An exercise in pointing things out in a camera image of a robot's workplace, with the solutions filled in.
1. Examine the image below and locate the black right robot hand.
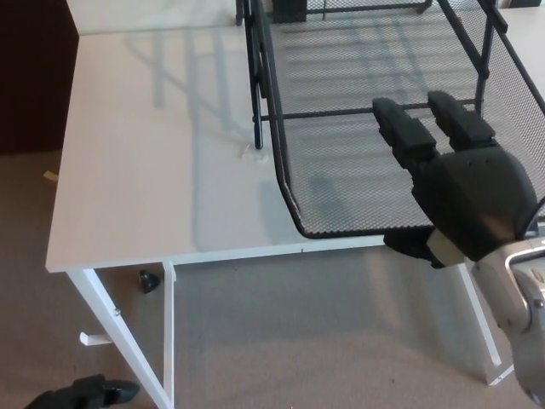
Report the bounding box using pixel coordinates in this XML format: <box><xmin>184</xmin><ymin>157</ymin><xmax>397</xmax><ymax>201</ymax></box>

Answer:
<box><xmin>371</xmin><ymin>90</ymin><xmax>538</xmax><ymax>269</ymax></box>

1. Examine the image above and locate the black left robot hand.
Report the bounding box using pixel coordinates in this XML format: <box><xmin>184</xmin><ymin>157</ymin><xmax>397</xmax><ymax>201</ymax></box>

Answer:
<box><xmin>25</xmin><ymin>373</ymin><xmax>141</xmax><ymax>409</ymax></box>

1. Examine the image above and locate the black mesh sliding tray layer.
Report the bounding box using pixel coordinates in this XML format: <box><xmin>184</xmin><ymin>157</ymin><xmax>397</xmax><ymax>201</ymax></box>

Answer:
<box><xmin>242</xmin><ymin>0</ymin><xmax>545</xmax><ymax>239</ymax></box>

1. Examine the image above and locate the black mesh fixed tray layer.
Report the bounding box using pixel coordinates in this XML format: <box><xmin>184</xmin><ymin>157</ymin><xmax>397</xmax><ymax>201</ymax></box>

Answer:
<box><xmin>306</xmin><ymin>0</ymin><xmax>432</xmax><ymax>16</ymax></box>

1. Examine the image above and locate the white hook on table leg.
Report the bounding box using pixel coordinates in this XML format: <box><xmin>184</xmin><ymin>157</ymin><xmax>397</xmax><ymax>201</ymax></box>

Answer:
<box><xmin>78</xmin><ymin>331</ymin><xmax>114</xmax><ymax>347</ymax></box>

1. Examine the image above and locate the black knob under table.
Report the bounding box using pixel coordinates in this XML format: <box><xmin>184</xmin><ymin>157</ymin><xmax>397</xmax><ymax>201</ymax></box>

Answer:
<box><xmin>139</xmin><ymin>268</ymin><xmax>162</xmax><ymax>295</ymax></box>

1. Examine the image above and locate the black box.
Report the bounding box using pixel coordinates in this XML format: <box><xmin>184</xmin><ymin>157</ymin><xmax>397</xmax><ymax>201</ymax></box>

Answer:
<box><xmin>271</xmin><ymin>0</ymin><xmax>307</xmax><ymax>23</ymax></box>

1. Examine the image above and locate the dark brown cabinet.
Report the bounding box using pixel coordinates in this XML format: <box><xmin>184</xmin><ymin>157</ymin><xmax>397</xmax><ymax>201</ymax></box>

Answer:
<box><xmin>0</xmin><ymin>0</ymin><xmax>82</xmax><ymax>157</ymax></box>

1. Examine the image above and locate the white table leg frame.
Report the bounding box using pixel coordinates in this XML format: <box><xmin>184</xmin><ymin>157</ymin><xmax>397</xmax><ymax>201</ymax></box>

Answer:
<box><xmin>457</xmin><ymin>262</ymin><xmax>516</xmax><ymax>388</ymax></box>
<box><xmin>66</xmin><ymin>262</ymin><xmax>178</xmax><ymax>409</ymax></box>

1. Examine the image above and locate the black file tray frame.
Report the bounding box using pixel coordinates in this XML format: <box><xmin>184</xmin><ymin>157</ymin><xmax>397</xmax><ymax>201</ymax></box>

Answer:
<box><xmin>235</xmin><ymin>0</ymin><xmax>510</xmax><ymax>150</ymax></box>

